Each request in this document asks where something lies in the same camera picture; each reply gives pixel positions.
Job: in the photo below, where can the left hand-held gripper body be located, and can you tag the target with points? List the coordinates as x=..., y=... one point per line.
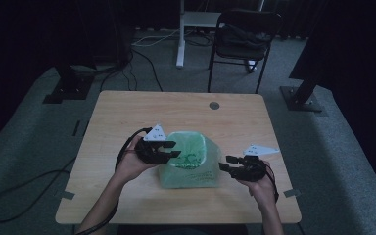
x=148, y=153

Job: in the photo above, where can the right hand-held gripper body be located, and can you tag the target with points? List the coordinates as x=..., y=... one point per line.
x=251, y=169

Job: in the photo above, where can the green plastic trash bag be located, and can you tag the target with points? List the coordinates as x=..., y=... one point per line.
x=189, y=178

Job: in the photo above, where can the person's right hand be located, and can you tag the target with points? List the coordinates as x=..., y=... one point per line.
x=264, y=187

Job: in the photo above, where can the person's left hand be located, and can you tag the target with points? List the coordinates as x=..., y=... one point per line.
x=129, y=166

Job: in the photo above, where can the grey tape piece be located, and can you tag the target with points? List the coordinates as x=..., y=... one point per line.
x=66, y=195
x=291, y=193

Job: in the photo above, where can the grey round table grommet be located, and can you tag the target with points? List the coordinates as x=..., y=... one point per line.
x=214, y=105

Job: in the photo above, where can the black floor tape strip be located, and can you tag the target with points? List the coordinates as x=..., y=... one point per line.
x=76, y=128

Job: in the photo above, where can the black stand base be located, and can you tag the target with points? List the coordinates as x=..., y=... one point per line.
x=302, y=101
x=68, y=91

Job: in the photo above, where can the black folding chair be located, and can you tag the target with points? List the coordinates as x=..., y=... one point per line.
x=213, y=65

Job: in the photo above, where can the small white object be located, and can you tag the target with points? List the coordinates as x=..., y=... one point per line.
x=252, y=65

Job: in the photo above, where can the white desk leg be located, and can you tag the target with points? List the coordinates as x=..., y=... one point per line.
x=180, y=49

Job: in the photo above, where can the dark cloth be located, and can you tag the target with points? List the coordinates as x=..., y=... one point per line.
x=244, y=39

